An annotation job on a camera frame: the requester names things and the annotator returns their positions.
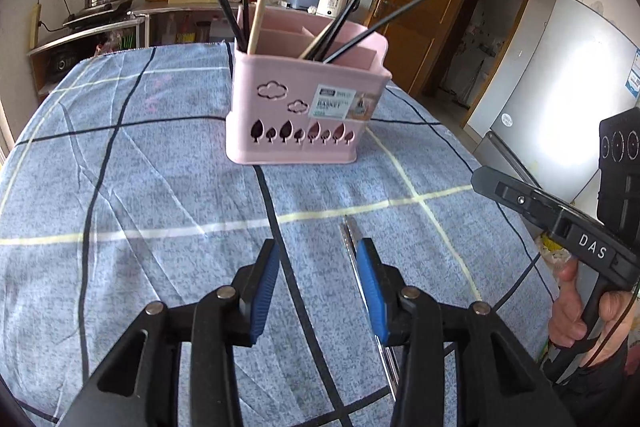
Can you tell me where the metal chopstick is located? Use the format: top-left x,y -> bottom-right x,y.
339,215 -> 402,400

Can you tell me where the steel kitchen shelf table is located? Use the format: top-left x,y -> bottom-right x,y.
128,2 -> 235,46

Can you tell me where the black induction cooker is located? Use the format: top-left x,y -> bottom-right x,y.
62,0 -> 134,31

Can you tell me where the blue plaid tablecloth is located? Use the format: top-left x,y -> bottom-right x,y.
1,44 -> 554,426

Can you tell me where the pink utensil basket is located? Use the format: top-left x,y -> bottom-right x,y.
226,8 -> 392,165

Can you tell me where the small steel side shelf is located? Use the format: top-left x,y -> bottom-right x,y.
27,16 -> 150,103

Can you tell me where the white refrigerator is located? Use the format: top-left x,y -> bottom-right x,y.
475,0 -> 639,202

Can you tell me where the right hand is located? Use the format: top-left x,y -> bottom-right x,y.
548,258 -> 637,367

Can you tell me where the power strip on wall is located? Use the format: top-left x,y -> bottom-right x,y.
28,3 -> 41,50

